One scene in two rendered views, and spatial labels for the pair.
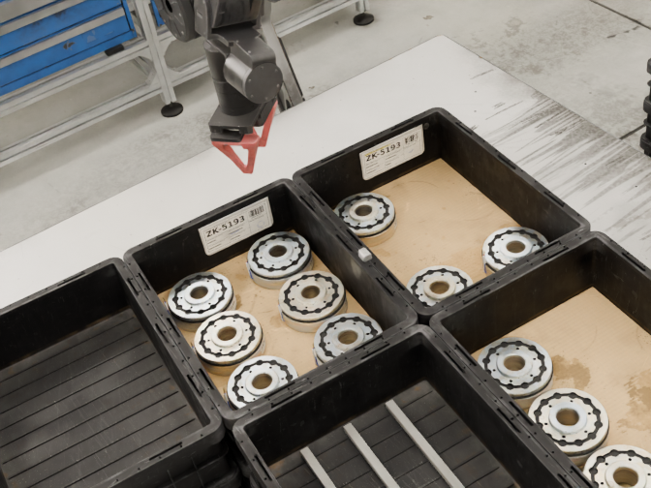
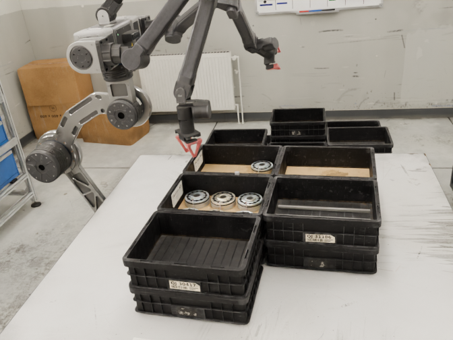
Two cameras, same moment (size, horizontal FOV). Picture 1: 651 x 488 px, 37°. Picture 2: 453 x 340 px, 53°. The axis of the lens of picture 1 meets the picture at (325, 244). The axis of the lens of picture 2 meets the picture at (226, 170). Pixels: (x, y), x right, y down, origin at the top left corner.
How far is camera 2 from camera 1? 1.29 m
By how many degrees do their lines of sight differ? 45
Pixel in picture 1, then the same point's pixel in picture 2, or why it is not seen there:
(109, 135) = not seen: outside the picture
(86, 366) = (170, 253)
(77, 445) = not seen: hidden behind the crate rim
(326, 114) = (130, 185)
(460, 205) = (228, 168)
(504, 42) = (106, 189)
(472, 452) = (311, 203)
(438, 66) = (152, 161)
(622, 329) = (306, 168)
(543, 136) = not seen: hidden behind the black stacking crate
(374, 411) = (276, 210)
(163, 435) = (226, 248)
